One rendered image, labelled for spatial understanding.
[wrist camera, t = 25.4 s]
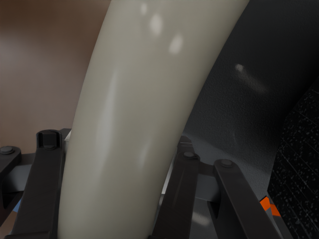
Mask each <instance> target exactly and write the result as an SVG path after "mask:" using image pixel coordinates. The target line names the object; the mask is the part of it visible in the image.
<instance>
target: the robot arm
mask: <svg viewBox="0 0 319 239"><path fill-rule="evenodd" d="M71 130H72V129H66V128H63V129H61V130H55V129H46V130H42V131H40V132H38V133H37V134H36V142H37V149H36V152H35V153H29V154H21V150H20V148H19V147H14V146H4V147H1V148H0V227H1V226H2V224H3V223H4V221H5V220H6V219H7V217H8V216H9V215H10V213H11V212H12V210H13V209H14V208H15V206H16V205H17V204H18V202H19V201H20V199H21V202H20V205H19V209H18V213H17V216H16V219H15V222H14V225H13V229H12V232H11V235H6V236H5V237H4V239H57V228H58V214H59V204H60V194H61V186H62V180H63V173H64V167H65V161H66V154H67V149H68V143H69V139H70V134H71ZM162 194H165V195H164V198H163V201H162V204H161V207H160V210H159V214H158V217H157V220H156V223H155V226H154V230H153V233H152V235H149V237H148V239H189V235H190V228H191V222H192V214H193V208H194V201H195V198H199V199H203V200H206V201H207V206H208V209H209V212H210V215H211V218H212V222H213V225H214V228H215V230H216V234H217V237H218V239H281V237H280V235H279V233H278V232H277V230H276V228H275V227H274V225H273V223H272V222H271V220H270V218H269V217H268V215H267V213H266V212H265V210H264V208H263V207H262V205H261V203H260V202H259V200H258V198H257V197H256V195H255V193H254V192H253V190H252V188H251V187H250V185H249V183H248V182H247V180H246V178H245V177H244V175H243V173H242V171H241V170H240V168H239V166H238V165H237V164H236V163H234V162H233V161H231V160H228V159H218V160H216V161H215V162H214V165H209V164H206V163H203V162H201V161H200V156H199V155H198V154H196V153H195V152H194V149H193V145H192V142H191V139H190V138H188V137H187V136H181V138H180V140H179V142H178V146H177V148H176V151H175V154H174V156H173V159H172V161H171V164H170V167H169V171H168V174H167V177H166V180H165V183H164V186H163V190H162Z"/></svg>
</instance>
